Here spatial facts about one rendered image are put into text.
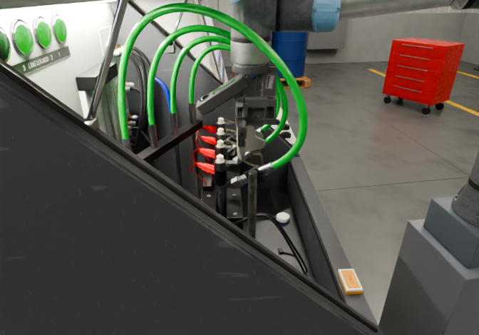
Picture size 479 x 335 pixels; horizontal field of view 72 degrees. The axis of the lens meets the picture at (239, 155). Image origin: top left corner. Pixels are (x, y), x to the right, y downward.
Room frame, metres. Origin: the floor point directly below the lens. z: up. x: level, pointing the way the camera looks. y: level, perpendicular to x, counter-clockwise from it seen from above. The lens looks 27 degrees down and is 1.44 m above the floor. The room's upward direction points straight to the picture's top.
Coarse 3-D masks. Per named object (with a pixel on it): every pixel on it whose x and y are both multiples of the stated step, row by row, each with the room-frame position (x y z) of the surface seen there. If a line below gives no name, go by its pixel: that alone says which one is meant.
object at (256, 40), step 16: (144, 16) 0.61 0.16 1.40; (208, 16) 0.57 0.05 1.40; (224, 16) 0.55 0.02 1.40; (240, 32) 0.54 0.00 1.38; (128, 48) 0.62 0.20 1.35; (272, 48) 0.53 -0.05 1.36; (288, 80) 0.51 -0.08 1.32; (304, 112) 0.50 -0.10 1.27; (304, 128) 0.50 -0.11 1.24; (288, 160) 0.51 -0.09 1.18
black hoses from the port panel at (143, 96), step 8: (136, 48) 0.93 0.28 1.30; (136, 56) 0.89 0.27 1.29; (144, 56) 0.93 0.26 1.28; (136, 64) 0.85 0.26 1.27; (144, 64) 0.89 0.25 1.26; (144, 72) 0.89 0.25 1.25; (144, 80) 0.89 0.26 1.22; (136, 88) 0.89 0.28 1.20; (144, 88) 0.88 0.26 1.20; (144, 96) 0.88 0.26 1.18; (144, 104) 0.87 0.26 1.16; (144, 112) 0.87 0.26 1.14; (144, 120) 0.89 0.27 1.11; (136, 128) 0.84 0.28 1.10; (144, 136) 0.84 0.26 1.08; (136, 144) 0.83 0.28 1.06
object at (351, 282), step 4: (344, 272) 0.46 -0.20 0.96; (348, 272) 0.46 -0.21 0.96; (352, 272) 0.46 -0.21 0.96; (344, 276) 0.45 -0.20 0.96; (348, 276) 0.45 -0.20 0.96; (352, 276) 0.45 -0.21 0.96; (348, 280) 0.44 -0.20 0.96; (352, 280) 0.44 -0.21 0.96; (356, 280) 0.44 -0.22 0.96; (348, 284) 0.43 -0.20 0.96; (352, 284) 0.43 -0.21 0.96; (356, 284) 0.43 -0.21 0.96; (344, 288) 0.43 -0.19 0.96; (348, 292) 0.42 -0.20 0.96; (352, 292) 0.42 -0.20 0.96; (356, 292) 0.42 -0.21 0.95; (360, 292) 0.42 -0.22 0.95
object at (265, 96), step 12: (240, 72) 0.63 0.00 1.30; (252, 72) 0.62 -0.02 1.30; (264, 72) 0.64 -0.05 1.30; (276, 72) 0.64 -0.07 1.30; (252, 84) 0.64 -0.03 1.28; (264, 84) 0.64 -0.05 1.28; (240, 96) 0.64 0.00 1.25; (252, 96) 0.64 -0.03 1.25; (264, 96) 0.64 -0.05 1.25; (240, 108) 0.63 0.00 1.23; (252, 108) 0.63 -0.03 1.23; (264, 108) 0.63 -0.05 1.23; (276, 108) 0.63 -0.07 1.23; (252, 120) 0.63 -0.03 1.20; (264, 120) 0.62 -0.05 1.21
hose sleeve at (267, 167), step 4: (268, 164) 0.53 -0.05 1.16; (260, 168) 0.53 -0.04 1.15; (264, 168) 0.52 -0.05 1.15; (268, 168) 0.52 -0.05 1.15; (272, 168) 0.52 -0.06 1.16; (264, 172) 0.52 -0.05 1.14; (268, 172) 0.52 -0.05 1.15; (240, 176) 0.55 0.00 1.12; (244, 176) 0.54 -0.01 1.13; (240, 180) 0.54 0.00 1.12; (244, 180) 0.54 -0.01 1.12; (240, 184) 0.54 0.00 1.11
